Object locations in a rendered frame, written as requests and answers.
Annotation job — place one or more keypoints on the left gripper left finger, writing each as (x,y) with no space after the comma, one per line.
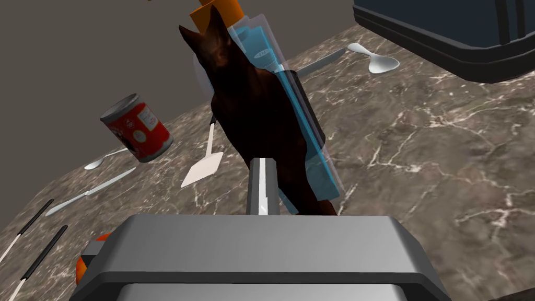
(254,188)

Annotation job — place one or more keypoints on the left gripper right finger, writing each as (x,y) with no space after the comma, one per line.
(272,188)

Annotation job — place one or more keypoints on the white spatula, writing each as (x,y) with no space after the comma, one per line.
(205,167)

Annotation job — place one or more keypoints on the dark brown animal figure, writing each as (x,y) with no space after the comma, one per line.
(250,113)

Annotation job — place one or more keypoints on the clear blue bottle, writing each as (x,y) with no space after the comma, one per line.
(301,117)

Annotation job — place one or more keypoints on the red tin can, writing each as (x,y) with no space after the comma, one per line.
(138,127)

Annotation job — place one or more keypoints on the silver table knife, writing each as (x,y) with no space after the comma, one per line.
(319,63)
(83,194)

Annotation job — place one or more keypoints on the small silver spoon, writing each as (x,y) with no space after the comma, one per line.
(94,164)

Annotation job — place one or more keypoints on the white soup spoon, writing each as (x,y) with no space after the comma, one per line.
(382,63)

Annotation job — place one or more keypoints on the orange block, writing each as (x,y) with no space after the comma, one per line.
(228,10)

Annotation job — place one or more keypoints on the orange round object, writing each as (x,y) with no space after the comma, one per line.
(80,269)

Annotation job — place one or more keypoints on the black and white chopstick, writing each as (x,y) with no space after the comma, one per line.
(44,253)
(31,221)

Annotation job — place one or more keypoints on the dark blue black appliance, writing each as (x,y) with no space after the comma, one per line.
(451,29)

